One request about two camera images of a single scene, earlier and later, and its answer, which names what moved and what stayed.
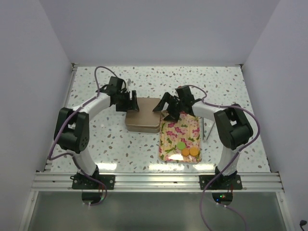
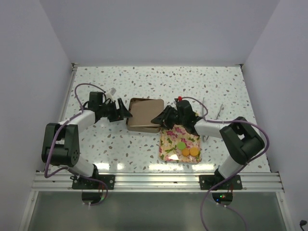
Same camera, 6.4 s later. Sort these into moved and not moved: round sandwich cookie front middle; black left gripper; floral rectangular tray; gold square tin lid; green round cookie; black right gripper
Moved: black right gripper; black left gripper
Not moved: green round cookie; round sandwich cookie front middle; gold square tin lid; floral rectangular tray
